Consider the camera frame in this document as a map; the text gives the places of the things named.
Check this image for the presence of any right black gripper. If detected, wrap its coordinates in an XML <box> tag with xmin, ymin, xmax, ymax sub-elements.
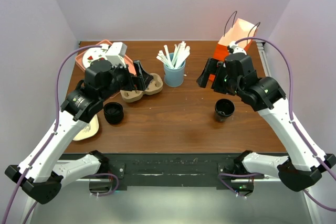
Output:
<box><xmin>196</xmin><ymin>57</ymin><xmax>242</xmax><ymax>95</ymax></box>

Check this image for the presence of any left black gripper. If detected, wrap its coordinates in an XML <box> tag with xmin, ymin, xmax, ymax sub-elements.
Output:
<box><xmin>100</xmin><ymin>60</ymin><xmax>153</xmax><ymax>101</ymax></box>

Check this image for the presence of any black coffee cup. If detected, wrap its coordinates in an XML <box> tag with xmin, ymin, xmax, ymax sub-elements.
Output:
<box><xmin>214</xmin><ymin>99</ymin><xmax>235</xmax><ymax>122</ymax></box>

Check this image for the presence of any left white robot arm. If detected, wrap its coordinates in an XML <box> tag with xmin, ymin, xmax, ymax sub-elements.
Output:
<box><xmin>5</xmin><ymin>60</ymin><xmax>153</xmax><ymax>205</ymax></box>

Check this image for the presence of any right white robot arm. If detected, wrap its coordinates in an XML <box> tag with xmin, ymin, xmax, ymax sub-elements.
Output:
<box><xmin>197</xmin><ymin>53</ymin><xmax>335</xmax><ymax>191</ymax></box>

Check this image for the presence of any cardboard cup carrier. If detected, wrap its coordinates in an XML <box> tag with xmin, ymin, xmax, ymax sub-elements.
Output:
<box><xmin>120</xmin><ymin>73</ymin><xmax>163</xmax><ymax>103</ymax></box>

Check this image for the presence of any blue straw holder cup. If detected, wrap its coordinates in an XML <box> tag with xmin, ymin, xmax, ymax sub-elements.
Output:
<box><xmin>163</xmin><ymin>61</ymin><xmax>186</xmax><ymax>87</ymax></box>

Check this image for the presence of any white wrapped straws bundle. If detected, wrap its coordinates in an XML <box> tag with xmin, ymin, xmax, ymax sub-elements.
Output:
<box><xmin>156</xmin><ymin>41</ymin><xmax>191</xmax><ymax>70</ymax></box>

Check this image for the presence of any stack of black lids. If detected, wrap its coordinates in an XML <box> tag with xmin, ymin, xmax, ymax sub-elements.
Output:
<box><xmin>103</xmin><ymin>102</ymin><xmax>124</xmax><ymax>124</ymax></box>

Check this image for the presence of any orange paper bag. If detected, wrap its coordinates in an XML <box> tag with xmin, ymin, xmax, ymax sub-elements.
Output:
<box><xmin>207</xmin><ymin>10</ymin><xmax>261</xmax><ymax>83</ymax></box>

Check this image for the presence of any watermelon pattern plate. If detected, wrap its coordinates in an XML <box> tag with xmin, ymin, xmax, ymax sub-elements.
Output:
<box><xmin>82</xmin><ymin>47</ymin><xmax>108</xmax><ymax>69</ymax></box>

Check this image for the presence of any cream panda plate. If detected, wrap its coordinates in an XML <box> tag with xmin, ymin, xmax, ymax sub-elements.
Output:
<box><xmin>73</xmin><ymin>115</ymin><xmax>99</xmax><ymax>141</ymax></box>

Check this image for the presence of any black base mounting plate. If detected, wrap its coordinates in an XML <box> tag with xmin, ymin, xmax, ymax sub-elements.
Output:
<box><xmin>59</xmin><ymin>152</ymin><xmax>288</xmax><ymax>192</ymax></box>

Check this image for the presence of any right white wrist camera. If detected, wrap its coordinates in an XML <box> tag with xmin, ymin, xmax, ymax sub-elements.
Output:
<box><xmin>227</xmin><ymin>41</ymin><xmax>247</xmax><ymax>55</ymax></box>

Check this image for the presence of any aluminium frame rail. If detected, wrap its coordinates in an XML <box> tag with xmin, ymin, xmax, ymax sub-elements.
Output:
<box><xmin>256</xmin><ymin>42</ymin><xmax>271</xmax><ymax>77</ymax></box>

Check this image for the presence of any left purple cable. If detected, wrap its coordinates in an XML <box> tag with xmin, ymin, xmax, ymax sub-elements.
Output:
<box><xmin>0</xmin><ymin>45</ymin><xmax>106</xmax><ymax>224</ymax></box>

